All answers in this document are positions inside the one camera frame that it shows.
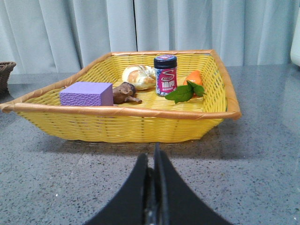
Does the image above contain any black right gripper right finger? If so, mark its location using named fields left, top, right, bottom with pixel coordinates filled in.
left=154, top=143, right=230, bottom=225

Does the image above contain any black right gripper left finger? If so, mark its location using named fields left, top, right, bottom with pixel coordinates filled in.
left=86, top=154, right=148, bottom=225

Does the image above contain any yellow woven basket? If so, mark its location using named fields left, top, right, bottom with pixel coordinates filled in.
left=0, top=50, right=241, bottom=143

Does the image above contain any brown toy figure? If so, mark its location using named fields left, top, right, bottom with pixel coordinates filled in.
left=112, top=82, right=143, bottom=104

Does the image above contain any orange toy carrot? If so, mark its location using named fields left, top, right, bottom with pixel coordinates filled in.
left=165, top=70, right=206, bottom=104

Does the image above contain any purple foam block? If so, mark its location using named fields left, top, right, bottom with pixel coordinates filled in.
left=59, top=82, right=113, bottom=106

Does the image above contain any bread roll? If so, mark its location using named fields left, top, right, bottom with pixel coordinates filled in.
left=122, top=65, right=156, bottom=90

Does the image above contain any dark lidded gum jar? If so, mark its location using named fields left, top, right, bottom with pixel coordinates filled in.
left=154, top=54, right=177, bottom=96

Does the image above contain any brown wicker basket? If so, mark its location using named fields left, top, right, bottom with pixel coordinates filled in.
left=0, top=61, right=16, bottom=94

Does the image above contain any white curtain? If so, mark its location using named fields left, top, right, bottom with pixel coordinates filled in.
left=0, top=0, right=300, bottom=74

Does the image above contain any white object at edge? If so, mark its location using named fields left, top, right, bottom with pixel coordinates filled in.
left=290, top=25, right=300, bottom=67

